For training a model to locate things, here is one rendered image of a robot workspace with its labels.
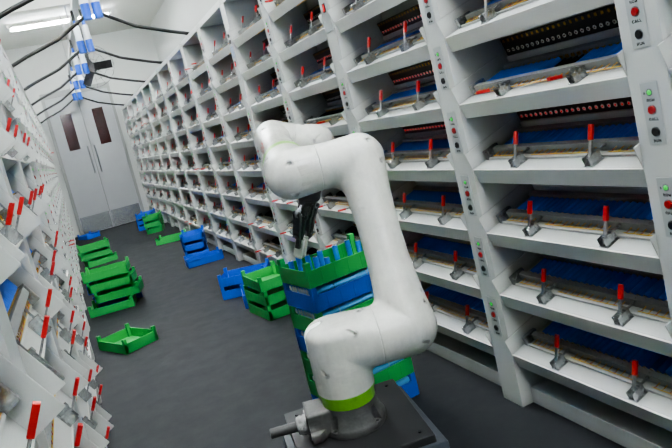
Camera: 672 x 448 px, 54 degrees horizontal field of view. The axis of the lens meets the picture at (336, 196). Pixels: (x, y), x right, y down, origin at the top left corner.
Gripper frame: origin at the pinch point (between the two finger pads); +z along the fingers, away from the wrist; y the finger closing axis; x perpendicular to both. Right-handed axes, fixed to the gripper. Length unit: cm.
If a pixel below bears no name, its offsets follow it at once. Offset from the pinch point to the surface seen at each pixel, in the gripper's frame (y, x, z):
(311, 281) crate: 7.5, 9.2, 6.2
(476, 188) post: -10, 48, -32
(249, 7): -152, -134, -55
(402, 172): -37.4, 15.6, -21.5
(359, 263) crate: -8.2, 17.5, 2.6
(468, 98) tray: -12, 40, -56
